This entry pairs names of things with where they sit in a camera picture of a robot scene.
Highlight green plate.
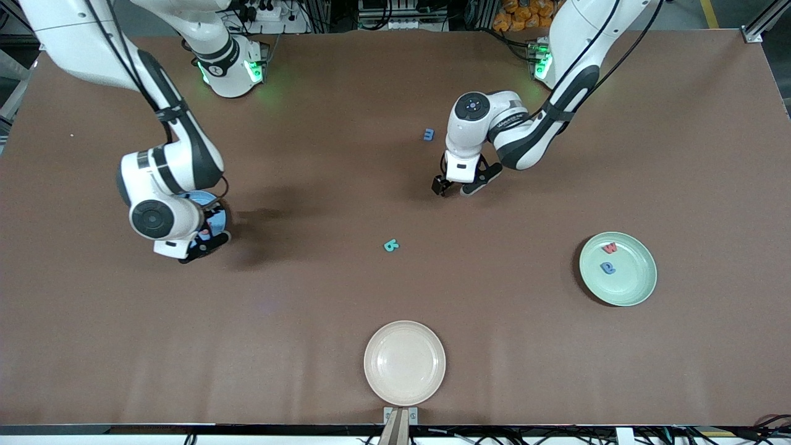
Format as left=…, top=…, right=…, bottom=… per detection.
left=579, top=231, right=658, bottom=307

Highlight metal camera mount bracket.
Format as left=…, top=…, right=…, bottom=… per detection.
left=378, top=407, right=419, bottom=445

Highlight beige plate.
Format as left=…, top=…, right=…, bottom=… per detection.
left=363, top=320, right=447, bottom=407

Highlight brown table cover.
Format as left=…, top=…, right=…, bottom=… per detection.
left=0, top=30, right=791, bottom=427

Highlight orange snack bags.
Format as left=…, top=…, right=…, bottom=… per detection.
left=493, top=0, right=560, bottom=33

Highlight blue plate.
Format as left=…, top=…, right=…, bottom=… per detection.
left=183, top=190, right=232, bottom=249

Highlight white multi-socket strip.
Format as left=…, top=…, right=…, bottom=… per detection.
left=358, top=15, right=449, bottom=31

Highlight aluminium frame profile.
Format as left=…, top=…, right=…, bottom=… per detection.
left=742, top=0, right=791, bottom=44

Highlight white power strip with plugs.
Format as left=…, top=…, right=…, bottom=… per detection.
left=238, top=0, right=308, bottom=35

